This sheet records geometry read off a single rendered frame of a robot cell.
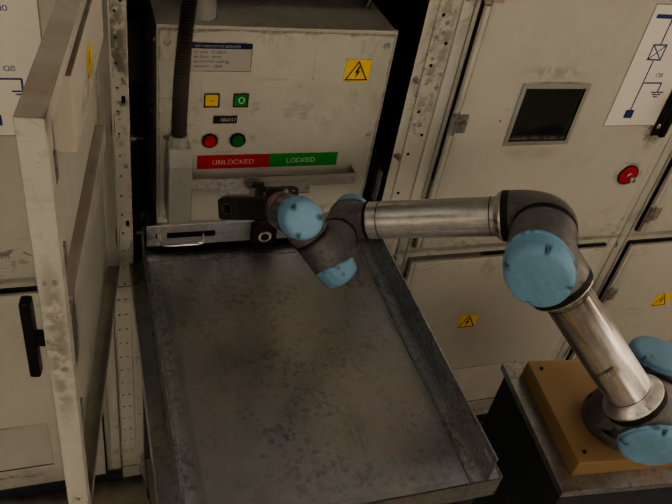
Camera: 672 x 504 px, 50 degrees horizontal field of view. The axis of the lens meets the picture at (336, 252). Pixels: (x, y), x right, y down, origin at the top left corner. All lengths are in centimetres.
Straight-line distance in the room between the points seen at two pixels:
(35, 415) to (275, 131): 97
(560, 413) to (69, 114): 118
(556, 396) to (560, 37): 78
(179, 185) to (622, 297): 147
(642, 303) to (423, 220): 126
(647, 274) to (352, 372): 118
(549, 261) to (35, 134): 78
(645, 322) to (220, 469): 166
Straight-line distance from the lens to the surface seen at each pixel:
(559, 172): 191
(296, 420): 142
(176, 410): 141
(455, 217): 137
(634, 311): 253
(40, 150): 79
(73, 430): 112
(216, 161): 161
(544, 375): 173
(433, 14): 154
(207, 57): 149
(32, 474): 225
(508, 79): 167
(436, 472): 141
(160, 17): 149
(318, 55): 154
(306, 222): 129
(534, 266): 121
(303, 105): 158
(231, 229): 172
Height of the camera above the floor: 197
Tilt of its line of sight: 39 degrees down
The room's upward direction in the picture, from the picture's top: 11 degrees clockwise
